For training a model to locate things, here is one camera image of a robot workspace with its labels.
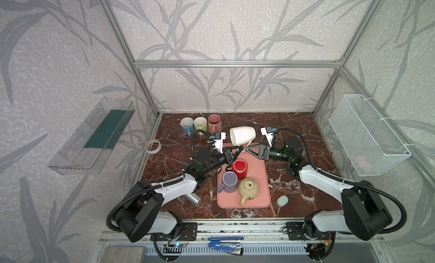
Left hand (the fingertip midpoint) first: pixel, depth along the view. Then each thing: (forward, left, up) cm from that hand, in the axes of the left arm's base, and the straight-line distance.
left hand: (244, 145), depth 74 cm
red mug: (-2, +1, -18) cm, 18 cm away
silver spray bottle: (-17, +23, -22) cm, 36 cm away
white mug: (+4, +1, +2) cm, 4 cm away
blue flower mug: (+27, +33, -19) cm, 47 cm away
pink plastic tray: (-1, -9, -23) cm, 25 cm away
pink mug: (+25, +15, -16) cm, 34 cm away
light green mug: (+27, +24, -18) cm, 41 cm away
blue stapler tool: (-36, +4, -22) cm, 42 cm away
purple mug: (-10, +6, -17) cm, 21 cm away
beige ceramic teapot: (-13, -3, -17) cm, 21 cm away
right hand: (0, -1, -1) cm, 2 cm away
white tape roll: (+15, +54, -27) cm, 62 cm away
